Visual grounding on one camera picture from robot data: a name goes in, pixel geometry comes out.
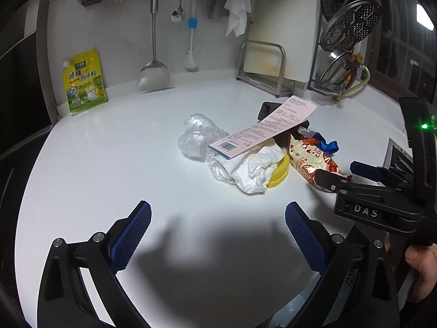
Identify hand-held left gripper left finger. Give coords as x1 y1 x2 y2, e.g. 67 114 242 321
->
36 200 152 328

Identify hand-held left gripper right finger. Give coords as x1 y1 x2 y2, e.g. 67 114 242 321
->
284 201 400 328

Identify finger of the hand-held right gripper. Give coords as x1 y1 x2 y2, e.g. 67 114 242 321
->
315 169 412 206
350 160 415 196

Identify printed snack packet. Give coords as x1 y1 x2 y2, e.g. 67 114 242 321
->
288 133 353 195

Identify blue white wrapper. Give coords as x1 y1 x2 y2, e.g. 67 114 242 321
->
297 126 342 154

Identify yellow plastic lid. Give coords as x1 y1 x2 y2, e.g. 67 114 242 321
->
266 154 290 188

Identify white tissue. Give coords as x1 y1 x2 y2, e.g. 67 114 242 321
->
218 145 287 195

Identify pink paper receipt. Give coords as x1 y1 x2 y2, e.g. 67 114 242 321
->
208 95 317 159

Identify clear plastic wrap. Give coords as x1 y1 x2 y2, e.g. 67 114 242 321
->
206 152 240 185

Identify clear plastic bag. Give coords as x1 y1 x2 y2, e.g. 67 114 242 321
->
178 113 230 158

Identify person's right hand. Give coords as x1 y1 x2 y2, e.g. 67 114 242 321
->
404 242 437 303

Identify dark grey cloth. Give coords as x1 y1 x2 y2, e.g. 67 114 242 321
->
258 101 315 147

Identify glass pot lid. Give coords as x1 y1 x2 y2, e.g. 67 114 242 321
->
314 49 357 93

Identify dark pot lid rack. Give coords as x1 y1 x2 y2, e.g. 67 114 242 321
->
307 0 386 96

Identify metal cutting board rack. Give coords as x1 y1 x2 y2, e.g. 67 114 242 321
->
237 40 296 97

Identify window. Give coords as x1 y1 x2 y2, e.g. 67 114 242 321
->
376 0 437 99

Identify yellow seasoning pouch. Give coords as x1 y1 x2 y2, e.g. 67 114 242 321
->
62 48 108 116

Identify metal spatula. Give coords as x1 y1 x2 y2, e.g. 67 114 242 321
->
137 0 170 92

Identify white cutting board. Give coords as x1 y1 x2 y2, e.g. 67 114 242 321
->
249 0 323 83

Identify white hanging cloth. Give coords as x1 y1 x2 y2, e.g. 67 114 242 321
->
223 0 252 38

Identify blue white cleaning brush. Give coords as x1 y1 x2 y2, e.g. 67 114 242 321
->
184 0 201 72

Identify yellow hose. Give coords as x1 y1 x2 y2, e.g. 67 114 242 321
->
335 63 371 102

